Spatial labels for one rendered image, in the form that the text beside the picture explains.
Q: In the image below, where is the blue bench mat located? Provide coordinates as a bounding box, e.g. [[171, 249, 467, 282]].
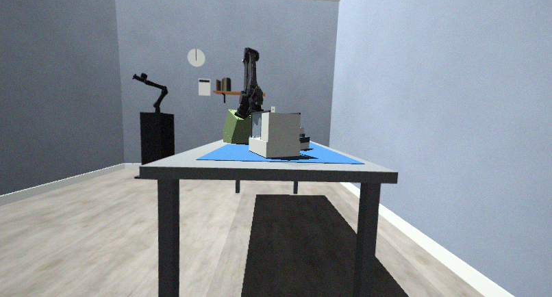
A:
[[197, 142, 364, 164]]

